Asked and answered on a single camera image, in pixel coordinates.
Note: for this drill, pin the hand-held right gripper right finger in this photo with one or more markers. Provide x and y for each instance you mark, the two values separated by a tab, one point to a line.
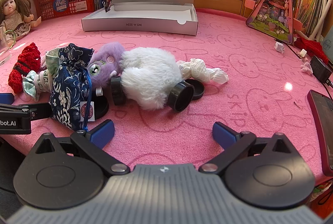
223	135

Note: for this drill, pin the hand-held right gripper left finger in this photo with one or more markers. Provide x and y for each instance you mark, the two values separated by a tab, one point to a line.
100	134

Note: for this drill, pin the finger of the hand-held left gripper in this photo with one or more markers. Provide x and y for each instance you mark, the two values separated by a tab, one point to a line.
39	110
6	98

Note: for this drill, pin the black round lid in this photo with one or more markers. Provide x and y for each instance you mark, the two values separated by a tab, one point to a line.
198	88
100	108

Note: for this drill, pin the green checked cloth scrunchie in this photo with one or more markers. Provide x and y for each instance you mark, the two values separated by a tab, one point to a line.
32	83

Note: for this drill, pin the red crocheted pouch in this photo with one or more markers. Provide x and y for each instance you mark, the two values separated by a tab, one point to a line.
24	62

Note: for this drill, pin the black round jar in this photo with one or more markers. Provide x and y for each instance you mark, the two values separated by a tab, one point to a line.
117	92
179	99

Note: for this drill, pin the purple and white plush toy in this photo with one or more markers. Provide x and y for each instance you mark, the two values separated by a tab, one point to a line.
148	70

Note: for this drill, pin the glass cup with green loop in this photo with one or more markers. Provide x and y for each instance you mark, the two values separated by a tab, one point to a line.
4	49

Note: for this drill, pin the brown-haired doll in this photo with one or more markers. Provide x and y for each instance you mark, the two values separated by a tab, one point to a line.
13	13

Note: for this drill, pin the dark red smartphone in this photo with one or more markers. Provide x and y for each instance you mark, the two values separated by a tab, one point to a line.
322	130

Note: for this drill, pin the white folded paper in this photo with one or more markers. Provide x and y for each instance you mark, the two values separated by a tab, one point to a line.
279	47

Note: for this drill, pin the small crumpled paper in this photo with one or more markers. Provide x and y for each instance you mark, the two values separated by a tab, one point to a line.
307	68

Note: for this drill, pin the red plastic basket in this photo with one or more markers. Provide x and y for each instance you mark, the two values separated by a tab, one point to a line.
78	0

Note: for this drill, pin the black power adapter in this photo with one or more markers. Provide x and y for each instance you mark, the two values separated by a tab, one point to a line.
321	69

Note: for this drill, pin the black binder clip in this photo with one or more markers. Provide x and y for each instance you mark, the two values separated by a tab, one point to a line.
108	7

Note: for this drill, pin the pink triangular toy box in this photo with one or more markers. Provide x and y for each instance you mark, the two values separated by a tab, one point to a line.
273	21

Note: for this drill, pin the red crocheted cloth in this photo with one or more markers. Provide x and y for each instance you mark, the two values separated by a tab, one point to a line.
312	45

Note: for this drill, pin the wooden drawer shelf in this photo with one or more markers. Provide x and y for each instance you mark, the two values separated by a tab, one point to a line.
218	1

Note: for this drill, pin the small pink box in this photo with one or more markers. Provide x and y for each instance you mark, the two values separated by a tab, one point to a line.
251	4

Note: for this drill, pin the row of picture books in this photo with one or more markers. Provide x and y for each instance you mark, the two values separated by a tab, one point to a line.
309	5

